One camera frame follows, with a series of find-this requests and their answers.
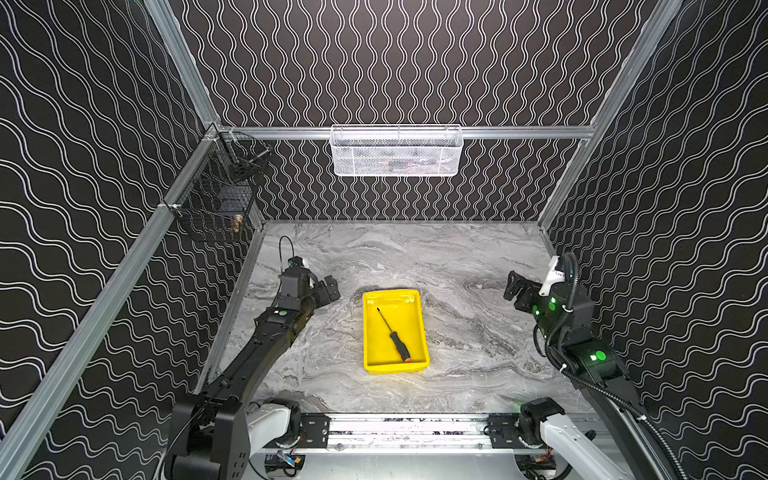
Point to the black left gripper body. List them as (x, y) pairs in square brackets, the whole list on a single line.
[(321, 291)]

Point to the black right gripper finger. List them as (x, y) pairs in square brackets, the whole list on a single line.
[(515, 284), (523, 299)]

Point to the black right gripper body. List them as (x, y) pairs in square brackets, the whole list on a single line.
[(525, 289)]

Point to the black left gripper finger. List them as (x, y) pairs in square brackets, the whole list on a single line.
[(332, 286), (321, 297)]

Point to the black orange screwdriver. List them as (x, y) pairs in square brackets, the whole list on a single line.
[(400, 346)]

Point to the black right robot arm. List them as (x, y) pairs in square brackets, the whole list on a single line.
[(563, 335)]

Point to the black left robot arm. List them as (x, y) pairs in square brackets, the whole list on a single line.
[(211, 434)]

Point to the yellow plastic bin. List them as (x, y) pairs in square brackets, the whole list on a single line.
[(403, 310)]

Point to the aluminium back crossbar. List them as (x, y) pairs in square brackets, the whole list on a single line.
[(468, 132)]

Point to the aluminium left table edge rail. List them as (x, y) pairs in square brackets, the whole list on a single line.
[(227, 323)]

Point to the black wire wall basket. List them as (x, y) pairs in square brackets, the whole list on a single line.
[(216, 207)]

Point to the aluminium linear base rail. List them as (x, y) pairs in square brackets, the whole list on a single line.
[(415, 433)]

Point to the clear plastic wall basket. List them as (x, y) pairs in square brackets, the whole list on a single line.
[(396, 150)]

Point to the aluminium left frame rail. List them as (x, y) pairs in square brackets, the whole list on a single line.
[(39, 413)]

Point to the aluminium left back post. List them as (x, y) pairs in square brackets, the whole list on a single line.
[(178, 50)]

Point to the aluminium corner frame post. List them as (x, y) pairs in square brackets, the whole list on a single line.
[(645, 45)]

